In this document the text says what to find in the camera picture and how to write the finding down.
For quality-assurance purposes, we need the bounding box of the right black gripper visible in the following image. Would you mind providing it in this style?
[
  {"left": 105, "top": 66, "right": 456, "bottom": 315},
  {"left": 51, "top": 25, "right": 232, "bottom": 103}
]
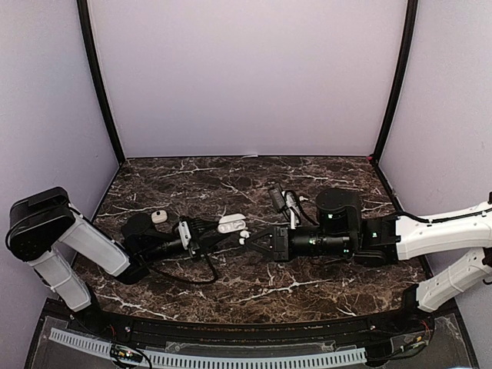
[{"left": 244, "top": 224, "right": 353, "bottom": 264}]

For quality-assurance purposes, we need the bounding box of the white oval charging case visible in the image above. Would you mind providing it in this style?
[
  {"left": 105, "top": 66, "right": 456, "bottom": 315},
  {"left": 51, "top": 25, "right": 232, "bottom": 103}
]
[{"left": 217, "top": 213, "right": 247, "bottom": 234}]

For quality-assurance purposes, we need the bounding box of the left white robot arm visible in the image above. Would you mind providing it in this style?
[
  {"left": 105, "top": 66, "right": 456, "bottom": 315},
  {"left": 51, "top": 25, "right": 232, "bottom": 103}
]
[{"left": 5, "top": 187, "right": 230, "bottom": 335}]

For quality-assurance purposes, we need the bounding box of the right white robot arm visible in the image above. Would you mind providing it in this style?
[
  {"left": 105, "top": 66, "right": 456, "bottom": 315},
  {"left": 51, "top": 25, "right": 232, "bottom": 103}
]
[{"left": 244, "top": 188, "right": 491, "bottom": 334}]

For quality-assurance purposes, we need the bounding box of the small white charging case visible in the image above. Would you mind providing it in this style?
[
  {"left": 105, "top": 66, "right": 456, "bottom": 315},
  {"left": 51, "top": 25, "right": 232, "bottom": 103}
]
[{"left": 151, "top": 210, "right": 168, "bottom": 224}]

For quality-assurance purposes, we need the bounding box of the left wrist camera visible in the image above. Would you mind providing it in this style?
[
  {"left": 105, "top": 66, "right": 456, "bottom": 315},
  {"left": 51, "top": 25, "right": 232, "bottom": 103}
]
[{"left": 178, "top": 220, "right": 192, "bottom": 251}]

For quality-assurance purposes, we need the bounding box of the white slotted cable duct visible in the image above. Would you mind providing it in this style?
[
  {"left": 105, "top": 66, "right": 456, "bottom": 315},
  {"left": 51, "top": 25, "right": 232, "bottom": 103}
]
[{"left": 48, "top": 328, "right": 367, "bottom": 368}]

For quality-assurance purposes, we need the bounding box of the black front rail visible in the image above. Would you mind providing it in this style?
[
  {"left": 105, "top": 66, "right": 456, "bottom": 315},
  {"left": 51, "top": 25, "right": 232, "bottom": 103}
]
[{"left": 65, "top": 307, "right": 435, "bottom": 349}]

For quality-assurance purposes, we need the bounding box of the right black frame post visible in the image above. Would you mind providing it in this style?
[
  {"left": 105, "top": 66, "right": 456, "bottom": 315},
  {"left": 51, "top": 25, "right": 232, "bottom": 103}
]
[{"left": 371, "top": 0, "right": 418, "bottom": 163}]

